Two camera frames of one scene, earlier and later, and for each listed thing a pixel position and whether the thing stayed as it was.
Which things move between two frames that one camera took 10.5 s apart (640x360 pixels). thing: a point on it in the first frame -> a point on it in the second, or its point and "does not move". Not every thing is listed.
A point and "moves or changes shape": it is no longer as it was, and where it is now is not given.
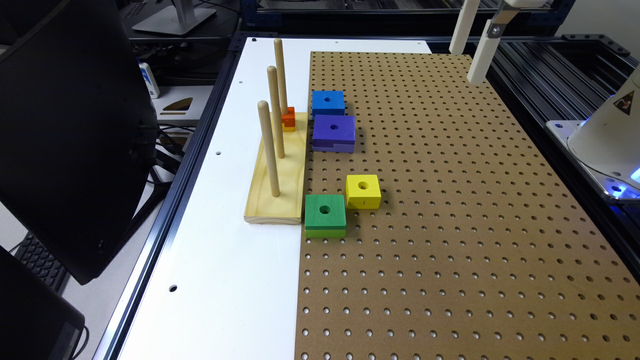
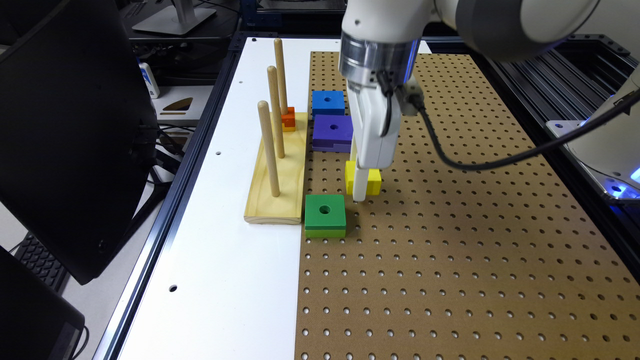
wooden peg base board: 287,207 does not move
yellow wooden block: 363,191 moves or changes shape
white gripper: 483,58 -> 369,147
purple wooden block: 334,134 does not move
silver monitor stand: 177,19 does not move
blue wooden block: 328,102 does not move
